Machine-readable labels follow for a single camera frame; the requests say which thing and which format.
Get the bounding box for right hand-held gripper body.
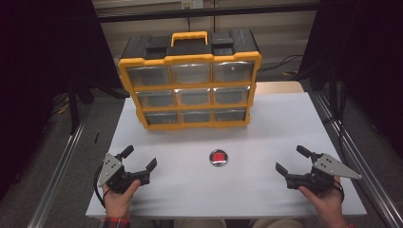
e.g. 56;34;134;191
284;152;363;195

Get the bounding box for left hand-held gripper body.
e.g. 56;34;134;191
97;152;151;195

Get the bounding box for round red metal tin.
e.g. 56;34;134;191
208;148;229;168

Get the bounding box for yellow black drawer organizer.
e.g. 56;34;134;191
117;28;263;131

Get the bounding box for person's right hand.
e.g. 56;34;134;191
297;176;345;222

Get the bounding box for person's left hand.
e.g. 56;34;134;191
102;180;142;219

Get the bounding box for person's right leg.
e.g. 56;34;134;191
251;218;305;228

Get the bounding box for black metal stand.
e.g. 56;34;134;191
66;79;96;134

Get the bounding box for light wooden table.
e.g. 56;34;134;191
255;81;305;95

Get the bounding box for grid of clear plastic drawers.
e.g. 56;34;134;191
126;62;251;125

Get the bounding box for black curtain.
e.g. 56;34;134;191
298;0;403;160
0;0;123;200

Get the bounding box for black horizontal bar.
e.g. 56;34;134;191
96;2;321;23

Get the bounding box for left hand-held gripper cable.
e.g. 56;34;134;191
93;164;108;209

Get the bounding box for hand-held gripper cable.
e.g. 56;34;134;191
332;180;346;203
93;164;108;209

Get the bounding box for right hand-held gripper cable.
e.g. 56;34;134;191
332;180;346;203

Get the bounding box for aluminium floor rail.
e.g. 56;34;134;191
27;122;86;228
312;93;403;228

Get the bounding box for yellow floor cable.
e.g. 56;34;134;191
56;94;71;116

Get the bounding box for black floor cable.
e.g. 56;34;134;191
258;54;304;72

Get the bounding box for white wall outlet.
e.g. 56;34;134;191
181;0;204;10

